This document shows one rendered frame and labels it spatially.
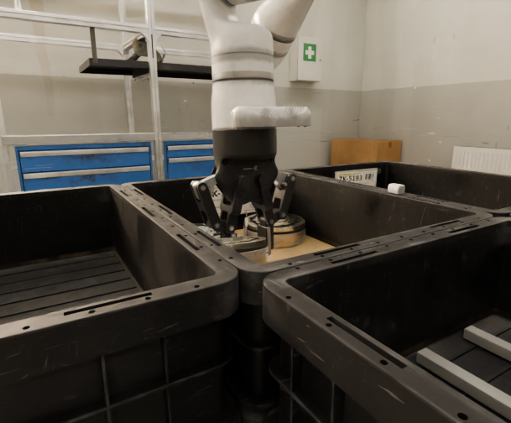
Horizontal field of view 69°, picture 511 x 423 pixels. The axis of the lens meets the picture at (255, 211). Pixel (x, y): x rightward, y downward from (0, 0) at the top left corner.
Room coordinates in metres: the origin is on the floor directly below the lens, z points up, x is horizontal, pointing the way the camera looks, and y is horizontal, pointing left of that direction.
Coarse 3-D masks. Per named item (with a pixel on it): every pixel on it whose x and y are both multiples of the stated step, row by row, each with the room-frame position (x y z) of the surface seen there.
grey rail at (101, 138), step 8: (8, 136) 1.95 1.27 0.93; (16, 136) 1.96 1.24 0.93; (24, 136) 1.98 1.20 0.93; (32, 136) 2.00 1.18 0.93; (40, 136) 2.02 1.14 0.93; (48, 136) 2.04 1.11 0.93; (56, 136) 2.06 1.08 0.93; (64, 136) 2.08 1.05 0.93; (72, 136) 2.10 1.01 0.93; (80, 136) 2.12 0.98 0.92; (88, 136) 2.14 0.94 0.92; (96, 136) 2.16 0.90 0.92; (104, 136) 2.19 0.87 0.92; (112, 136) 2.21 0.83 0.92; (120, 136) 2.23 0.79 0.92; (128, 136) 2.26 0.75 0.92; (136, 136) 2.28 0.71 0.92; (144, 136) 2.30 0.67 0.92; (152, 136) 2.33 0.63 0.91; (168, 136) 2.38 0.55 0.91; (176, 136) 2.41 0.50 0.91; (184, 136) 2.44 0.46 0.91; (192, 136) 2.47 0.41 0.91; (200, 136) 2.49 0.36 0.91; (208, 136) 2.52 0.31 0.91; (8, 144) 1.94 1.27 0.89; (16, 144) 1.96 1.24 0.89; (24, 144) 1.98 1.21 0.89
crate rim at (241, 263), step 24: (360, 192) 0.52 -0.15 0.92; (384, 192) 0.49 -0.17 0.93; (168, 216) 0.37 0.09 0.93; (480, 216) 0.37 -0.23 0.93; (216, 240) 0.29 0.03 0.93; (384, 240) 0.29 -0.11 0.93; (240, 264) 0.24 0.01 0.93; (264, 264) 0.24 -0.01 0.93; (288, 264) 0.24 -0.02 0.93; (240, 288) 0.23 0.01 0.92
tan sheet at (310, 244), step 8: (240, 232) 0.63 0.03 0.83; (312, 240) 0.58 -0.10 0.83; (280, 248) 0.54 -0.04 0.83; (288, 248) 0.54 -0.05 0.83; (296, 248) 0.54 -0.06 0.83; (304, 248) 0.54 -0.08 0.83; (312, 248) 0.54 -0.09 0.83; (320, 248) 0.54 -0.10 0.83; (272, 256) 0.51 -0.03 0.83; (280, 256) 0.51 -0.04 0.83; (288, 256) 0.51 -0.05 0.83
